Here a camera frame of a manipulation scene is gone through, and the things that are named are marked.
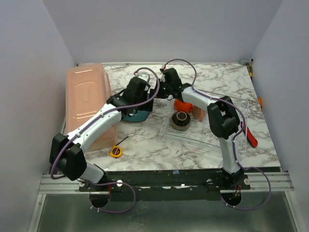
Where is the orange bowl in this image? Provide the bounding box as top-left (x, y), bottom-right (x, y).
top-left (174, 99), bottom-right (193, 113)

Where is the teal square plate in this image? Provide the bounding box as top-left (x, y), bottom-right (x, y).
top-left (122, 110), bottom-right (151, 123)

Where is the beige bowl dark rim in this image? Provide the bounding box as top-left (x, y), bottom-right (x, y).
top-left (170, 111), bottom-right (191, 131)

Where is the pink floral mug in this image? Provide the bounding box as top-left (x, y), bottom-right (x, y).
top-left (192, 105), bottom-right (206, 122)

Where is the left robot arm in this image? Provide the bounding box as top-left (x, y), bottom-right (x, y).
top-left (49, 76), bottom-right (160, 184)

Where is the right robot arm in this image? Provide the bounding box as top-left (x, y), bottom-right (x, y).
top-left (157, 68), bottom-right (244, 186)

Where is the clear dish rack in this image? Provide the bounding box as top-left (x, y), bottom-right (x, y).
top-left (161, 89), bottom-right (249, 155)

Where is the pink plastic storage box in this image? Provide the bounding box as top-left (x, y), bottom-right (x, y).
top-left (64, 62), bottom-right (118, 152)

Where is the yellow tape measure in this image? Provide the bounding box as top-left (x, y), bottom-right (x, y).
top-left (109, 145), bottom-right (123, 158)

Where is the yellow black tool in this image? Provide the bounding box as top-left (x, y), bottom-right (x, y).
top-left (249, 65), bottom-right (253, 78)

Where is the red black utensil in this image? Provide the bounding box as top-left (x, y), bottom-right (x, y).
top-left (242, 126), bottom-right (258, 148)

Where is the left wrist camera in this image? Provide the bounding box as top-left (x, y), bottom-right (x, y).
top-left (136, 73), bottom-right (151, 83)

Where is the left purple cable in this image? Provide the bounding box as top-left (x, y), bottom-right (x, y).
top-left (49, 67), bottom-right (160, 180)

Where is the orange clip on wall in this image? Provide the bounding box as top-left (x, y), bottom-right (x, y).
top-left (258, 97), bottom-right (263, 108)

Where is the black mounting rail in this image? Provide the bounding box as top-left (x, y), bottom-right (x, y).
top-left (79, 169), bottom-right (250, 201)

